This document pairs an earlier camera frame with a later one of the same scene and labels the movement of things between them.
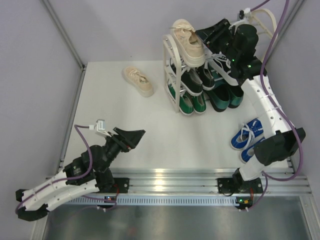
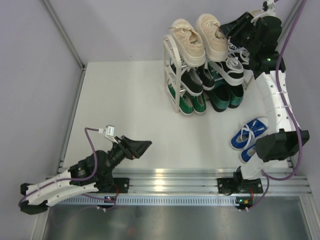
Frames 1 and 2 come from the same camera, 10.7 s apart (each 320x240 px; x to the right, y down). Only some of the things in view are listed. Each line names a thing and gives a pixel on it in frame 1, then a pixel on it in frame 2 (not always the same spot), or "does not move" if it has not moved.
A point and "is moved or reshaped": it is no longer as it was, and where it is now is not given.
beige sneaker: x=140 y=80 is moved or reshaped
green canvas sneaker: x=199 y=103 does not move
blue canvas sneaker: x=246 y=154 does not move
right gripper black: x=208 y=35 to x=232 y=29
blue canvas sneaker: x=244 y=137 does not move
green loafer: x=236 y=96 does not move
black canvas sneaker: x=206 y=76 does not move
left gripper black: x=130 y=138 to x=138 y=148
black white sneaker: x=223 y=65 does not move
